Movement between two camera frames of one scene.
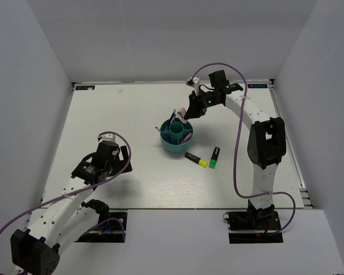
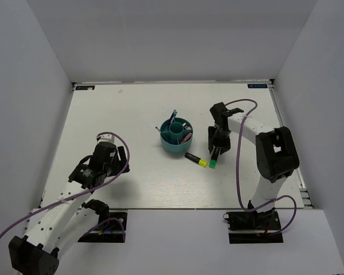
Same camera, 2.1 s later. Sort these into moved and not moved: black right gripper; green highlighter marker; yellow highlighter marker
Moved: black right gripper
Not moved: green highlighter marker; yellow highlighter marker
